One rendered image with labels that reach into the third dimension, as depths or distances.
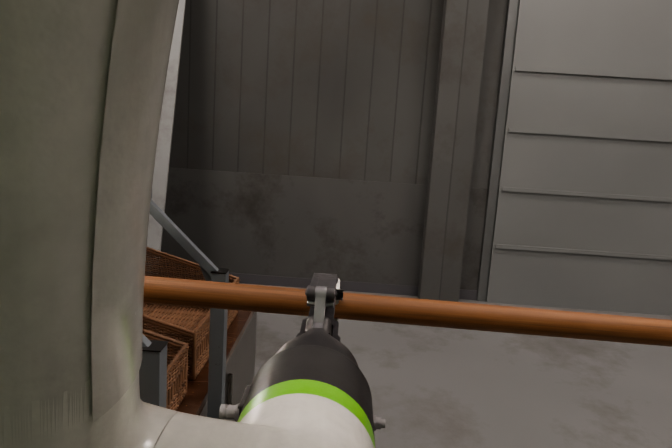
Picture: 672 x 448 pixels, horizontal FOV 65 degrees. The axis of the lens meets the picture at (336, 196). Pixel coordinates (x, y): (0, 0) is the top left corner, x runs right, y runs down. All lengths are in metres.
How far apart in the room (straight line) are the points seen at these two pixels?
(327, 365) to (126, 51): 0.27
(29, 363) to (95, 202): 0.06
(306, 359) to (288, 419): 0.08
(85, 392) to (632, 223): 4.53
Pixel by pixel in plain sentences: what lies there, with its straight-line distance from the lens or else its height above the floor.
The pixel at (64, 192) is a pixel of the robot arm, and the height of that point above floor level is 1.37.
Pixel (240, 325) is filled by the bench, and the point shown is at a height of 0.58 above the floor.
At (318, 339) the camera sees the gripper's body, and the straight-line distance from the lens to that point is 0.43.
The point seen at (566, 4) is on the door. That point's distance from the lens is 4.41.
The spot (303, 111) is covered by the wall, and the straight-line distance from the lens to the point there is 4.12.
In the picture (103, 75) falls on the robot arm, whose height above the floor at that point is 1.40.
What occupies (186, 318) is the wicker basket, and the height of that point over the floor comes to 0.59.
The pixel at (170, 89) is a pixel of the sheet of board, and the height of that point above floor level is 1.49.
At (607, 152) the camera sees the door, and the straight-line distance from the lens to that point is 4.49.
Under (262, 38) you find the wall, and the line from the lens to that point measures 4.21.
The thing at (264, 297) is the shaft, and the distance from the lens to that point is 0.61.
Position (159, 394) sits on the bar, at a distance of 1.09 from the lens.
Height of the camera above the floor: 1.39
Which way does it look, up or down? 9 degrees down
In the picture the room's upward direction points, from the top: 4 degrees clockwise
